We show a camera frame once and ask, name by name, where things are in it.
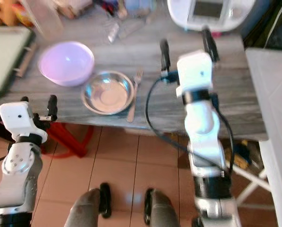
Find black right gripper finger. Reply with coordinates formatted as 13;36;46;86
201;26;220;63
159;39;171;72

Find dark wooden table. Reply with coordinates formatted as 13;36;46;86
0;0;269;142

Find white kitchen appliance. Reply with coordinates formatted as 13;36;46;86
167;0;256;33

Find red plastic stool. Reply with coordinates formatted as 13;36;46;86
0;121;102;159

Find pink plastic bowl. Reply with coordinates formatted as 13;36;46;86
37;41;95;87

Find metal fork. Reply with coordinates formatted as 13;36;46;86
126;70;144;123

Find small clear bottle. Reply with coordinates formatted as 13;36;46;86
107;22;121;44

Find stainless steel bowl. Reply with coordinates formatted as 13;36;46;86
81;70;135;116

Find clear plastic cup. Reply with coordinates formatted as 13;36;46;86
25;0;66;41

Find grey left robot leg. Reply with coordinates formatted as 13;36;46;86
62;183;112;227

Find grey robot leg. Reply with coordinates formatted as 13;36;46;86
62;183;112;227
143;188;185;227

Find grey right robot leg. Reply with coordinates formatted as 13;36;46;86
143;188;185;227

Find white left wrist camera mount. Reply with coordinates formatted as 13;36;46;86
0;101;47;143

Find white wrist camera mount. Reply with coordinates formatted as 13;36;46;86
0;101;47;143
175;50;214;98

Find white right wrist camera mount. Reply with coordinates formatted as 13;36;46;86
175;50;214;98

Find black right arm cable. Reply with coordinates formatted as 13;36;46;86
144;76;237;178

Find green tray with handles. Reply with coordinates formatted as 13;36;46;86
0;26;38;100

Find white metal frame bars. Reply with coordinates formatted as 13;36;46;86
225;160;275;207

